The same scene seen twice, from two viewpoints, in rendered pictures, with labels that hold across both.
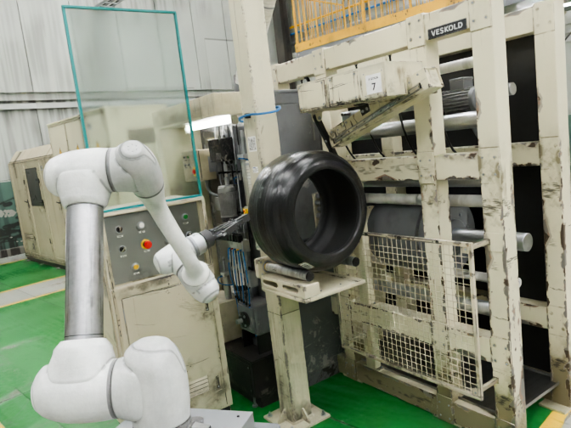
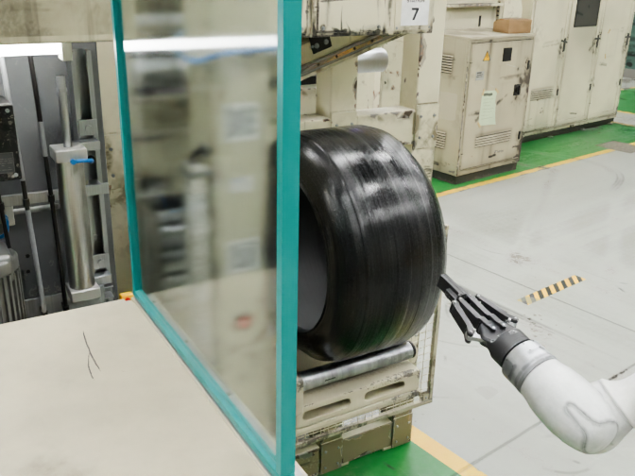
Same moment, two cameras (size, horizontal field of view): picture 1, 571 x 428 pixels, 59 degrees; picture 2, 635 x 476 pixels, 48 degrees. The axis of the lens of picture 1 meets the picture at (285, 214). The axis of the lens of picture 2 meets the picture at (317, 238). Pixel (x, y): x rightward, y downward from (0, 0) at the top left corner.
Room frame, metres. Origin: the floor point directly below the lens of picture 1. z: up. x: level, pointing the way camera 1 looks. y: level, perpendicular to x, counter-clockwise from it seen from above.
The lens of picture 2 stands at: (2.30, 1.53, 1.82)
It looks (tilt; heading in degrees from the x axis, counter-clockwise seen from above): 21 degrees down; 274
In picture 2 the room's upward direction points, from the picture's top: 1 degrees clockwise
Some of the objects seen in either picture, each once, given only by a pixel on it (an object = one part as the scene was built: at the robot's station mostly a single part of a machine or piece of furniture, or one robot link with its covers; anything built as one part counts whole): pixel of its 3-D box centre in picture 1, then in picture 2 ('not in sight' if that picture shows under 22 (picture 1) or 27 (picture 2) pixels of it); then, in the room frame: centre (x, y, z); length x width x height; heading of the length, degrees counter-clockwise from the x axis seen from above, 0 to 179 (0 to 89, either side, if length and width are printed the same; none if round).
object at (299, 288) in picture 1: (288, 284); (351, 389); (2.32, 0.02, 0.83); 0.36 x 0.09 x 0.06; 35
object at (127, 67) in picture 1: (138, 109); (181, 21); (2.53, 0.66, 1.74); 0.55 x 0.02 x 0.95; 125
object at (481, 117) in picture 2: not in sight; (472, 104); (1.38, -5.02, 0.62); 0.91 x 0.58 x 1.25; 43
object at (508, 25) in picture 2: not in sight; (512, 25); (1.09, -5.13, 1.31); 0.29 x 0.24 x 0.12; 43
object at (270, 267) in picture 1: (287, 271); (353, 365); (2.31, 0.02, 0.90); 0.35 x 0.05 x 0.05; 35
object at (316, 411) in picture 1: (296, 413); not in sight; (2.59, 0.07, 0.02); 0.27 x 0.27 x 0.04; 35
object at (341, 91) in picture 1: (356, 89); (314, 3); (2.46, -0.41, 1.71); 0.61 x 0.25 x 0.15; 35
